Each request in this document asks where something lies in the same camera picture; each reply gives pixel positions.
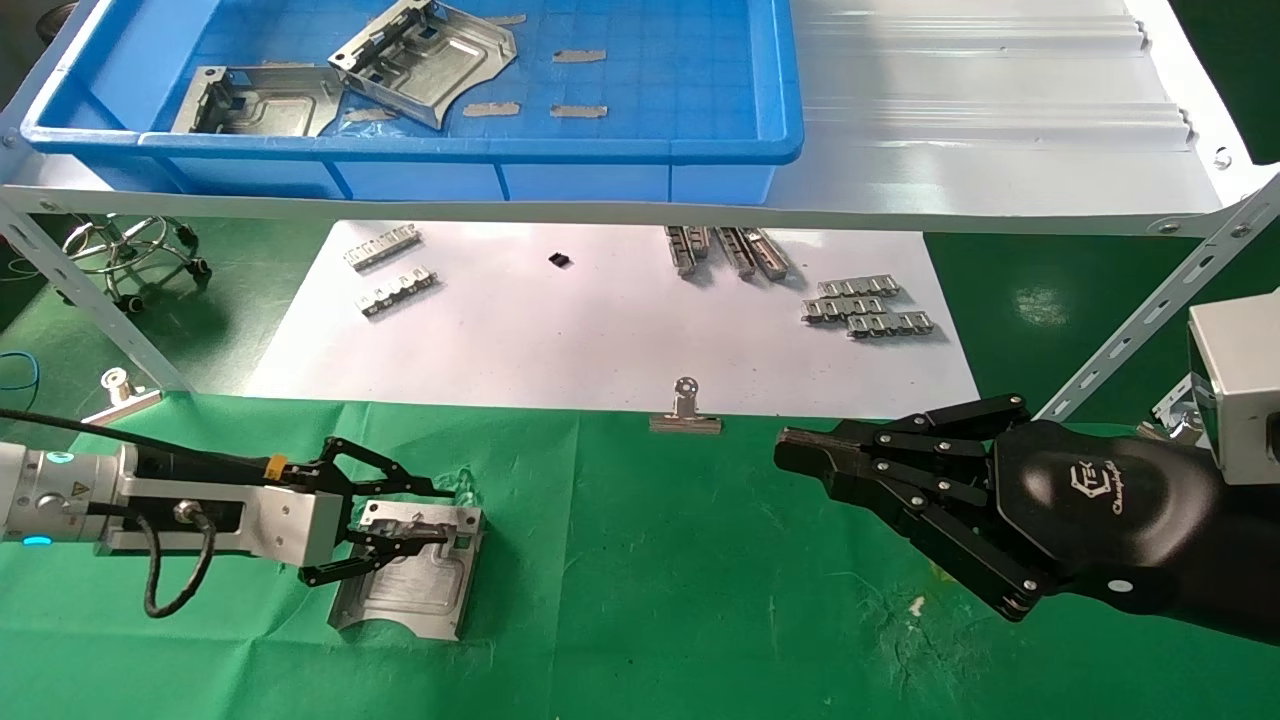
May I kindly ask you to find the chrome stool base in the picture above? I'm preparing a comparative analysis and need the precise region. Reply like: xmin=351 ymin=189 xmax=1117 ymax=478
xmin=62 ymin=213 xmax=211 ymax=313

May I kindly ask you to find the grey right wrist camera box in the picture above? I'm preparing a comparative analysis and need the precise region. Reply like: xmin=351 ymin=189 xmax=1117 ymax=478
xmin=1188 ymin=293 xmax=1280 ymax=486

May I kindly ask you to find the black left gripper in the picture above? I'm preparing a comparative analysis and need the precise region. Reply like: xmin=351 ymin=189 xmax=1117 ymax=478
xmin=135 ymin=437 xmax=457 ymax=588

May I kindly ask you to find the looped black cable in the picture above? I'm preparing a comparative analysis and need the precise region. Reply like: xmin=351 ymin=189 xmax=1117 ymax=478
xmin=143 ymin=503 xmax=218 ymax=619

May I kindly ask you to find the long black cable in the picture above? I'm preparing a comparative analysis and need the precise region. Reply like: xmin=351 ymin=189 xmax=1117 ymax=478
xmin=0 ymin=408 xmax=271 ymax=469

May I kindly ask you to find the large green tablecloth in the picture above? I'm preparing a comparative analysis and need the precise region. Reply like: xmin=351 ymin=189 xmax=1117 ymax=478
xmin=0 ymin=390 xmax=1280 ymax=720

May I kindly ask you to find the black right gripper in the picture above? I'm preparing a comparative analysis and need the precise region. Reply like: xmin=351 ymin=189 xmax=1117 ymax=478
xmin=775 ymin=395 xmax=1280 ymax=646

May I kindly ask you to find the blue plastic bin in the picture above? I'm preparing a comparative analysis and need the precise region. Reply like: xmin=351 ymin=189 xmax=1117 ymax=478
xmin=20 ymin=0 xmax=806 ymax=206

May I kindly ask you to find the large stamped metal plate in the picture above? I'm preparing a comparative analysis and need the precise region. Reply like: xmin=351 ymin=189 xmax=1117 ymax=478
xmin=170 ymin=65 xmax=346 ymax=136
xmin=328 ymin=500 xmax=488 ymax=642
xmin=328 ymin=0 xmax=519 ymax=131

